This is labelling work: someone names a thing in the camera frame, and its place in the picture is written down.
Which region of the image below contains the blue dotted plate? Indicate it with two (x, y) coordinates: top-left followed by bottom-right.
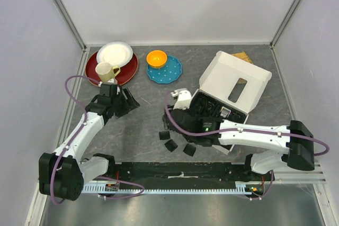
(147, 55), (182, 84)

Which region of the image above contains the white paper plate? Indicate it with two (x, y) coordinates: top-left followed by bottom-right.
(96, 41), (133, 67)

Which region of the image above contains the right aluminium frame post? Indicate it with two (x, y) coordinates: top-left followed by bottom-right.
(270, 0), (302, 49)

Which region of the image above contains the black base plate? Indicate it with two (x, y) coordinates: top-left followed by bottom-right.
(104, 162), (271, 189)

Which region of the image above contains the aluminium frame post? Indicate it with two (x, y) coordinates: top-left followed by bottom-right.
(53, 0), (86, 51)
(270, 0), (302, 49)

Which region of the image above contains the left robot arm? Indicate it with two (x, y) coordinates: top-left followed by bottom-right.
(39, 83), (140, 201)

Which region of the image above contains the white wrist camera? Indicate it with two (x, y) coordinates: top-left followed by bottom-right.
(171, 88), (192, 110)
(108, 78), (118, 84)

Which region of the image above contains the cream mug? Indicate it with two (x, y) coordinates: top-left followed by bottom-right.
(95, 62), (121, 83)

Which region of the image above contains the red round plate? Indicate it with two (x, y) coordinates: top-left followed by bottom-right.
(84, 50), (139, 87)

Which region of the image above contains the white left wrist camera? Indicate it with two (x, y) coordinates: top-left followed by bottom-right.
(108, 78), (118, 84)

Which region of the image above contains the left aluminium frame post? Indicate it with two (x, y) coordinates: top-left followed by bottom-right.
(53, 0), (86, 51)

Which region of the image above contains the black comb attachment with brush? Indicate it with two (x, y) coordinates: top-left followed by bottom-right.
(159, 130), (171, 140)

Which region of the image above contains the white cardboard box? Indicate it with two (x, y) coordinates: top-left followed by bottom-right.
(189, 50), (273, 155)

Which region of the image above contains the grey hair clipper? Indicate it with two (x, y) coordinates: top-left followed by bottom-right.
(220, 107), (231, 119)

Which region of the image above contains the black plastic tray insert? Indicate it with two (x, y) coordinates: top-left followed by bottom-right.
(189, 91), (248, 124)

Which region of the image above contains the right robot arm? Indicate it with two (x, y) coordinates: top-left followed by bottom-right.
(165, 109), (315, 180)

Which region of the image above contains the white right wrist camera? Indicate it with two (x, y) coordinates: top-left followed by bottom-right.
(171, 88), (192, 110)

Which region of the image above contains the orange bowl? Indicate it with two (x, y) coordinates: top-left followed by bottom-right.
(146, 50), (167, 69)

